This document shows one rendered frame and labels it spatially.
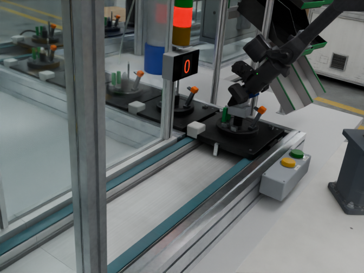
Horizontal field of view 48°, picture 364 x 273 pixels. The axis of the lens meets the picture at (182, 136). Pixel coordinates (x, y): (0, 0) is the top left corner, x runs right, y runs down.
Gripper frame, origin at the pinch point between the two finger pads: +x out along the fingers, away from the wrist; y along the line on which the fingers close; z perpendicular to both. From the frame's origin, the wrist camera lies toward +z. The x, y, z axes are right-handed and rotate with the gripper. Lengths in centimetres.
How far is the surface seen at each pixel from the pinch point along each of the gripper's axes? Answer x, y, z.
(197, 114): 18.5, -1.9, 5.4
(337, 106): 108, -328, -35
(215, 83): 15.7, -18.9, 12.5
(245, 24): 35, -113, 46
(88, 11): -43, 84, 5
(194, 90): 11.5, 1.1, 11.8
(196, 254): 3, 50, -27
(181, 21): -13.1, 21.3, 22.4
